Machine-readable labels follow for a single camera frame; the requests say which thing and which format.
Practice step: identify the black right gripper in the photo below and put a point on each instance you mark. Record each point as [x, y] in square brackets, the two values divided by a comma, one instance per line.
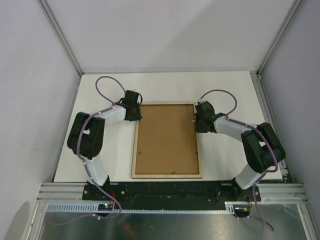
[200, 129]

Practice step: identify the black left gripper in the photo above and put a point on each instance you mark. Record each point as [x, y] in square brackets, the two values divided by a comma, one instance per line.
[137, 117]

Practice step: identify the brown frame backing board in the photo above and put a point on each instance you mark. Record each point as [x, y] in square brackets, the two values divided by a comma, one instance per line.
[166, 138]

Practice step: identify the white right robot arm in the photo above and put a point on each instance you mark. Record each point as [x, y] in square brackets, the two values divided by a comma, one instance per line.
[261, 145]

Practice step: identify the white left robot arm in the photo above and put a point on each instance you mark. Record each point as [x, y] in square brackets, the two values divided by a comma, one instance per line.
[86, 136]

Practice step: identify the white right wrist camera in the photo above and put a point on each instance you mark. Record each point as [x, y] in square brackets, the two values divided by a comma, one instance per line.
[200, 100]

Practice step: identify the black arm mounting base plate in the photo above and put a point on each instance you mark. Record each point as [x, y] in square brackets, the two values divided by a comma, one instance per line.
[171, 195]

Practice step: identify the white slotted cable duct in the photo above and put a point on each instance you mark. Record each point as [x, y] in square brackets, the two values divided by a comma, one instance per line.
[95, 208]

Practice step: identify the left aluminium corner post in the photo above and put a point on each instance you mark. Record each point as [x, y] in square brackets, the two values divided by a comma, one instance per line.
[48, 13]

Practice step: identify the aluminium corner post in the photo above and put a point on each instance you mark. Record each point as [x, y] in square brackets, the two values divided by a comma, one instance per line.
[48, 13]
[281, 33]

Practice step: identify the right aluminium corner post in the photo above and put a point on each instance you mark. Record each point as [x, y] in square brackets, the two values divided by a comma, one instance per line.
[281, 33]

